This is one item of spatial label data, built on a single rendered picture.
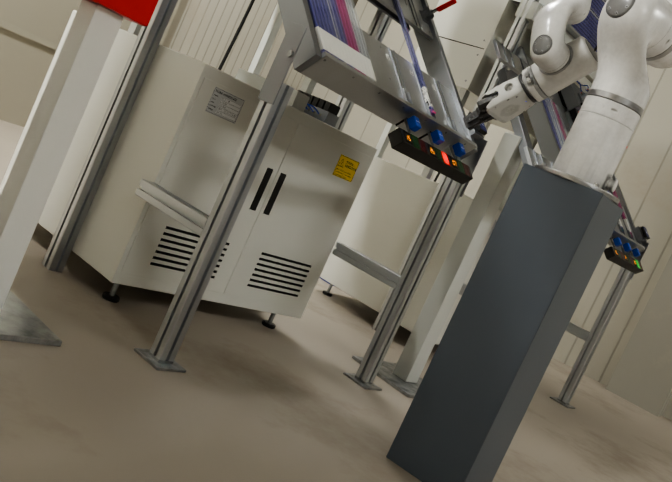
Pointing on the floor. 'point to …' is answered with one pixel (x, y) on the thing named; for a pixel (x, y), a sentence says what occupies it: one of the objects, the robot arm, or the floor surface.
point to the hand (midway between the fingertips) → (472, 120)
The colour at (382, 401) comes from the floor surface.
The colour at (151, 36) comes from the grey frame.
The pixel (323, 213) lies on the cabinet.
